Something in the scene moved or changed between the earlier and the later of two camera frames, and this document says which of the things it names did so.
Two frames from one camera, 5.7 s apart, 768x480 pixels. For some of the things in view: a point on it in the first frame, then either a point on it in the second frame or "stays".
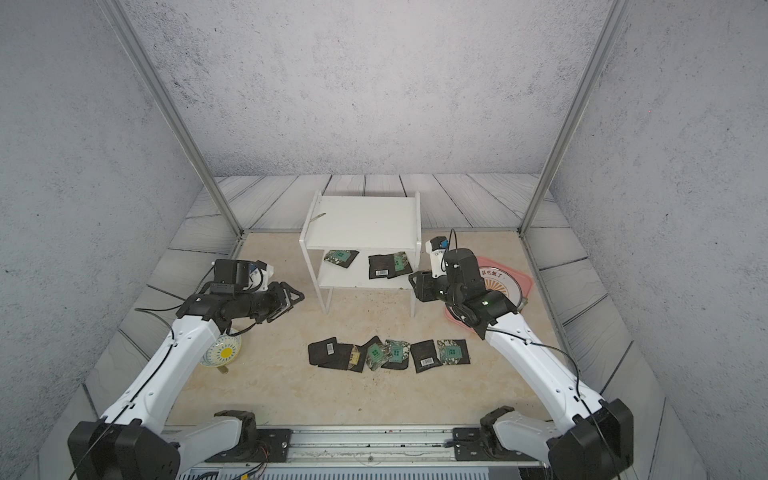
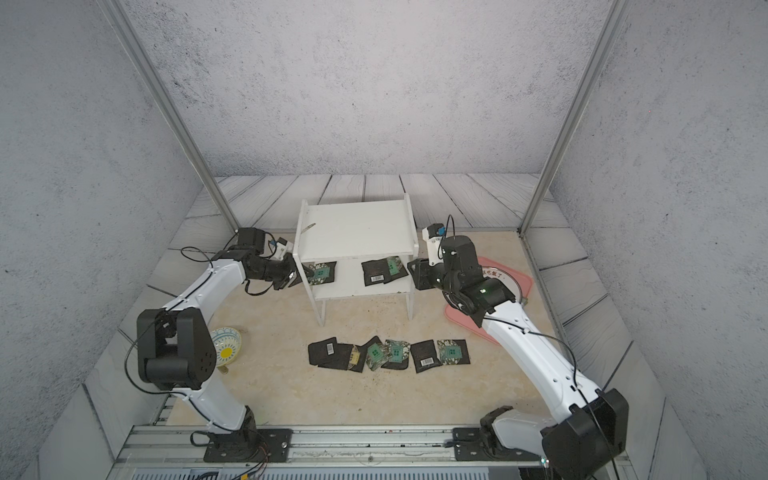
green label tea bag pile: [376, 356] stays
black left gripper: [280, 303] -> [290, 271]
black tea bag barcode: [424, 355] stays
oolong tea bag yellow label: [357, 357] stays
